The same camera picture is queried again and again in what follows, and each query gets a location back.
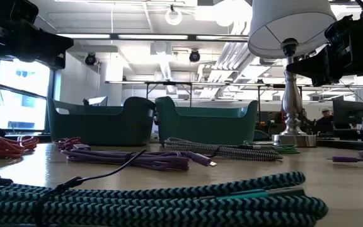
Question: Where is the green braided USB cable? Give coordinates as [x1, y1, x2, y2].
[243, 141, 301, 155]

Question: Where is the magenta braided USB cable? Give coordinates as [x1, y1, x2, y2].
[54, 136, 82, 151]

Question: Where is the black white braided USB cable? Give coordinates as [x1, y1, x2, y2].
[164, 137, 284, 161]

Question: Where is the black ceiling spotlight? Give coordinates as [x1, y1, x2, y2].
[84, 52, 98, 66]
[188, 49, 201, 63]

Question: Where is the person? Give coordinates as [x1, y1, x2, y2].
[314, 108, 336, 134]

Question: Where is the black computer monitor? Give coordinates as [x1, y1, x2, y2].
[331, 100, 363, 130]

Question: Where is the large office window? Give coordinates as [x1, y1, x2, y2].
[0, 58, 56, 133]

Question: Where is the white shade silver table lamp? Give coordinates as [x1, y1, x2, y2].
[247, 0, 338, 148]

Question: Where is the small grey monitor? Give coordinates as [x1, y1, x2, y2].
[88, 96, 108, 107]

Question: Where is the dark teal plastic bin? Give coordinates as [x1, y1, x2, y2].
[47, 96, 156, 147]

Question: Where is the long ceiling light bar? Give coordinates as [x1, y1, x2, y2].
[57, 33, 249, 41]

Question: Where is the light teal plastic bin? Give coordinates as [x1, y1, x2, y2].
[154, 96, 260, 146]

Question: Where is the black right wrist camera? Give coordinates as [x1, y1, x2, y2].
[324, 14, 355, 45]

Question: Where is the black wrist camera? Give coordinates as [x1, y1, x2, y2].
[9, 0, 40, 25]
[324, 14, 355, 45]

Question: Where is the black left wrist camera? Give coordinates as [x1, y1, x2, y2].
[9, 0, 40, 25]

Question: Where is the black aluminium table frame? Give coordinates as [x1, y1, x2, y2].
[0, 132, 363, 151]

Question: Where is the white ventilation duct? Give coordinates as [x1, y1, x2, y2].
[151, 40, 176, 81]

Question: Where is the white ring ceiling light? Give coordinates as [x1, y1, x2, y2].
[164, 6, 183, 26]

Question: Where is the thin black wire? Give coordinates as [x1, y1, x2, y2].
[33, 149, 147, 227]

